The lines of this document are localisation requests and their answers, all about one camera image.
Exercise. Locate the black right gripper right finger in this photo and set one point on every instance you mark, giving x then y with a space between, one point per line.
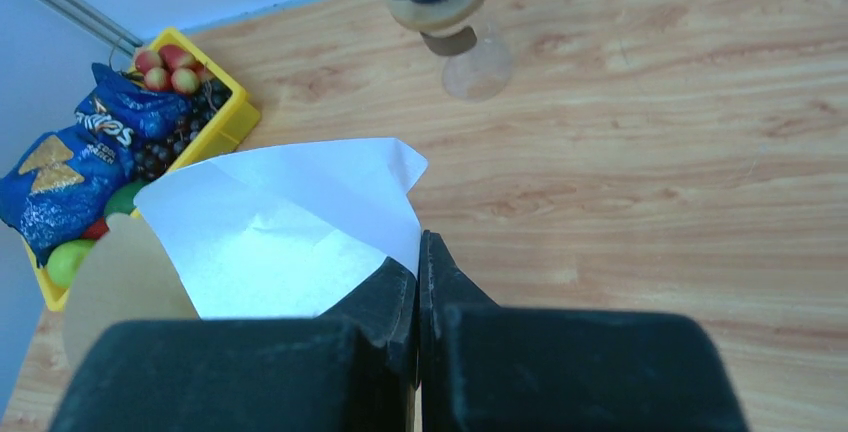
487 367

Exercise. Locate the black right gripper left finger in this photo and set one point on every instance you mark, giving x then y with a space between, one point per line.
351 368

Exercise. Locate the white paper coffee filter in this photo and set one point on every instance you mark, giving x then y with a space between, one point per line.
287 230

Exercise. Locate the brown paper coffee filter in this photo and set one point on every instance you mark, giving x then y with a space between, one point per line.
127 275

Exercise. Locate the yellow plastic tray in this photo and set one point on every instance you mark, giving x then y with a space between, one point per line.
228 129

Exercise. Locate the green lime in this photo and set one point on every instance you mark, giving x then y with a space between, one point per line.
122 200

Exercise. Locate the dark grapes bunch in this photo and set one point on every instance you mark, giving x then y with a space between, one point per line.
154 157

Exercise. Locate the red fruit under bag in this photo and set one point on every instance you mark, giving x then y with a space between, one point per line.
96 231

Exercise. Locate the clear glass carafe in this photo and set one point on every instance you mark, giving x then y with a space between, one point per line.
477 62

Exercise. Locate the green apple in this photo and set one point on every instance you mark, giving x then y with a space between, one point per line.
65 260

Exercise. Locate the red apples bunch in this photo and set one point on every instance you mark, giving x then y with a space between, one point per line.
170 68

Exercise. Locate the blue chips bag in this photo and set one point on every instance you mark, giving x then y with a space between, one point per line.
63 181

